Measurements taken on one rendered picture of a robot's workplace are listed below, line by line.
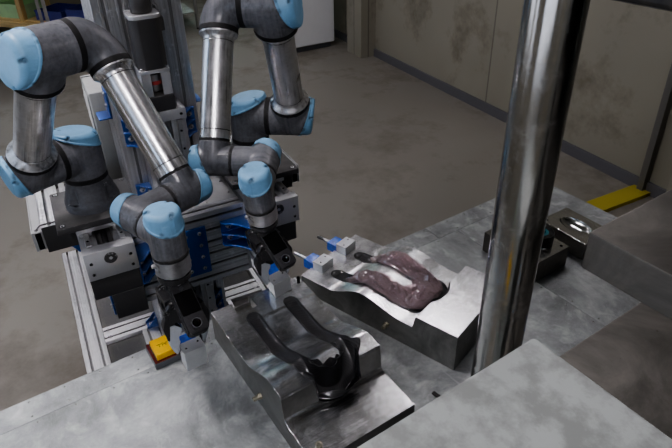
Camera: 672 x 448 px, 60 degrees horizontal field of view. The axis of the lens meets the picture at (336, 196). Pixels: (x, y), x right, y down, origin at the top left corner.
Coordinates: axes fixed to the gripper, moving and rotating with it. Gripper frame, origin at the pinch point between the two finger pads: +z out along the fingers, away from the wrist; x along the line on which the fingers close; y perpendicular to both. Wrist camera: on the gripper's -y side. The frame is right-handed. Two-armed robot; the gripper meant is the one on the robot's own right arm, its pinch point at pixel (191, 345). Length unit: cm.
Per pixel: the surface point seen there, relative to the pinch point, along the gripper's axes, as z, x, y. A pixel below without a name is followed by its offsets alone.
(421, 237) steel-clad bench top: 15, -85, 18
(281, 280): 0.7, -28.4, 9.2
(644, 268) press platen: -58, -27, -76
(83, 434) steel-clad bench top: 15.1, 26.2, 3.6
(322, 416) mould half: 9.0, -17.6, -26.8
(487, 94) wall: 80, -328, 209
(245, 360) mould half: 6.7, -10.4, -4.9
